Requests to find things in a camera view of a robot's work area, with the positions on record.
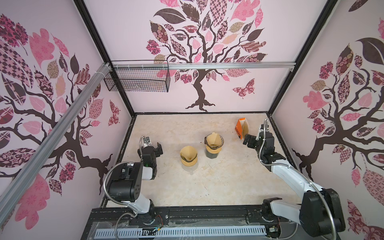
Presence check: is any grey glass dripper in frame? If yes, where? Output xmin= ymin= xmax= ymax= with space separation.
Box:
xmin=204 ymin=134 xmax=225 ymax=151

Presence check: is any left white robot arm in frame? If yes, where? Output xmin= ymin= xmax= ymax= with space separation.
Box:
xmin=103 ymin=143 xmax=163 ymax=219

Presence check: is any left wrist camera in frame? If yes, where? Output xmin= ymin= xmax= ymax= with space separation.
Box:
xmin=140 ymin=136 xmax=154 ymax=148

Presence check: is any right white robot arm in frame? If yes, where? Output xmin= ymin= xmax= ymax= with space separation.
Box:
xmin=243 ymin=131 xmax=346 ymax=240

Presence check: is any right metal cable conduit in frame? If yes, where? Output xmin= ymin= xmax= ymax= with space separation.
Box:
xmin=257 ymin=118 xmax=338 ymax=240

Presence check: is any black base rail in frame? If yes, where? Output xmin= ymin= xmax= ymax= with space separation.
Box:
xmin=81 ymin=205 xmax=331 ymax=240

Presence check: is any left metal cable conduit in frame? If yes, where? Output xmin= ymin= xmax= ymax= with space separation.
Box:
xmin=102 ymin=162 xmax=136 ymax=205

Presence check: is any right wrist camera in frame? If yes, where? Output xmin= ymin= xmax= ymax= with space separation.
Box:
xmin=256 ymin=124 xmax=270 ymax=141

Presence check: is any left aluminium rail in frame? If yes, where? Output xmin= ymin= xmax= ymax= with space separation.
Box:
xmin=1 ymin=63 xmax=111 ymax=224

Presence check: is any black wire basket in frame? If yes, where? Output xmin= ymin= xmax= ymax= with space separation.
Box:
xmin=104 ymin=60 xmax=171 ymax=93

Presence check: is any metal cable conduit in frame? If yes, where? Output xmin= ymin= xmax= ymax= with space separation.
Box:
xmin=102 ymin=162 xmax=136 ymax=205
xmin=257 ymin=118 xmax=338 ymax=240

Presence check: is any aluminium rail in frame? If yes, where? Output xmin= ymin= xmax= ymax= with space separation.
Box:
xmin=1 ymin=63 xmax=111 ymax=224
xmin=113 ymin=62 xmax=296 ymax=70

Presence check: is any white slotted cable duct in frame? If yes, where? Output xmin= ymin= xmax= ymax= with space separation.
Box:
xmin=94 ymin=226 xmax=267 ymax=240

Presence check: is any rear aluminium rail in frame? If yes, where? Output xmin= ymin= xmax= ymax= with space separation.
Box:
xmin=113 ymin=62 xmax=296 ymax=70

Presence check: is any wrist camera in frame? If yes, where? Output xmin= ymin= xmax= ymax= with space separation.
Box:
xmin=140 ymin=136 xmax=154 ymax=148
xmin=256 ymin=124 xmax=270 ymax=141

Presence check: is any grey glass measuring cup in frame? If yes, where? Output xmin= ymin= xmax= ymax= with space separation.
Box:
xmin=205 ymin=152 xmax=219 ymax=159

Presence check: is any orange coffee filter pack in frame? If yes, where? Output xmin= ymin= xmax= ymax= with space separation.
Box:
xmin=235 ymin=118 xmax=249 ymax=140

